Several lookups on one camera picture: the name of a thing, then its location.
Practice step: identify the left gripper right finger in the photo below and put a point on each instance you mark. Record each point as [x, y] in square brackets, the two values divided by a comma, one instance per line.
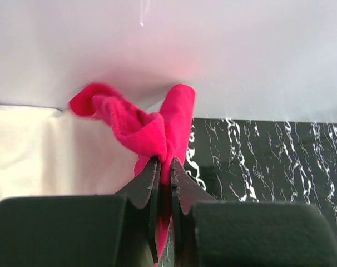
[209, 232]

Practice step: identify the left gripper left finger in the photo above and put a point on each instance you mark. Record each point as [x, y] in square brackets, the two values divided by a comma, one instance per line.
[84, 230]

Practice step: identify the magenta t shirt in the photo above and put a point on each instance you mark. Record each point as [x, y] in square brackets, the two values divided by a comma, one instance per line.
[164, 134]

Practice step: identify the folded white t shirt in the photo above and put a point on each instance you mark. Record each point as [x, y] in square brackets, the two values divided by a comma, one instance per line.
[44, 151]

